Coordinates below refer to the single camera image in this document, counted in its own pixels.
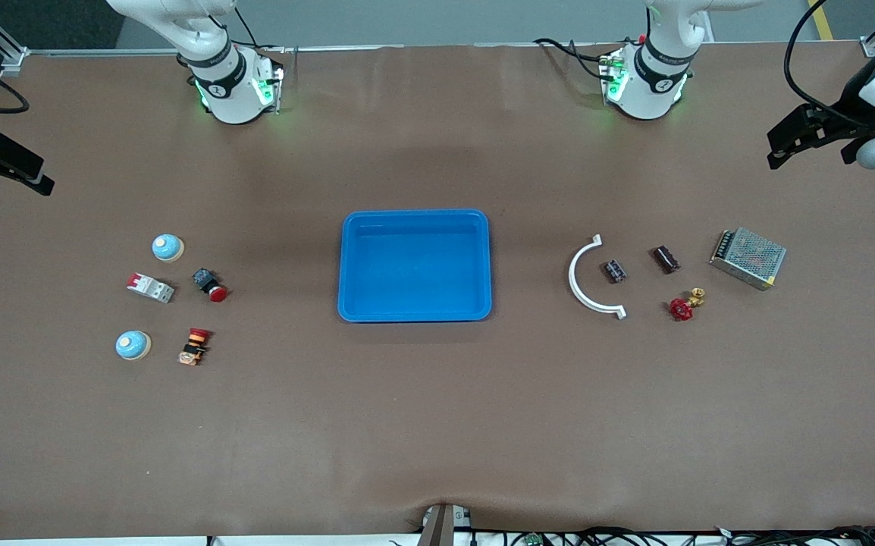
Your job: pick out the white red circuit breaker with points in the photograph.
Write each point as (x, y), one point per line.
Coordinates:
(151, 288)

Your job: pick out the blue plastic tray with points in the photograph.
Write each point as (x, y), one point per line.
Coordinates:
(415, 265)

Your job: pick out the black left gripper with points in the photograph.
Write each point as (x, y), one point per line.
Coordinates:
(838, 122)

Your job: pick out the black electrolytic capacitor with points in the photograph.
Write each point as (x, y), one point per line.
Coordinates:
(616, 271)

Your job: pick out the brown electrolytic capacitor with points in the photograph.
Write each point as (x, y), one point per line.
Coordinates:
(666, 258)

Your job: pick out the metal mesh power supply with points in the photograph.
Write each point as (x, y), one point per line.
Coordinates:
(748, 258)

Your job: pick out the blue dome bell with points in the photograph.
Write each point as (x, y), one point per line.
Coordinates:
(168, 248)
(133, 346)

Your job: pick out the white half-round pipe clamp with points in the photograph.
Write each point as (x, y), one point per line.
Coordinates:
(572, 274)

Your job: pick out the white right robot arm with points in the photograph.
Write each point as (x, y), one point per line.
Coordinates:
(233, 98)

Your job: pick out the red emergency stop button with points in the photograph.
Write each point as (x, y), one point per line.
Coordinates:
(211, 288)

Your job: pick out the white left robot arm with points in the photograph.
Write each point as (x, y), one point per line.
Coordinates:
(646, 95)

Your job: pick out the red orange push-button switch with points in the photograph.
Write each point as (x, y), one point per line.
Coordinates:
(195, 347)

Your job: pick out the brown table mat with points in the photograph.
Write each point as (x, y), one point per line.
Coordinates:
(437, 417)

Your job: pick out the grey camera stand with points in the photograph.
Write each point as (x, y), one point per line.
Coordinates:
(441, 527)

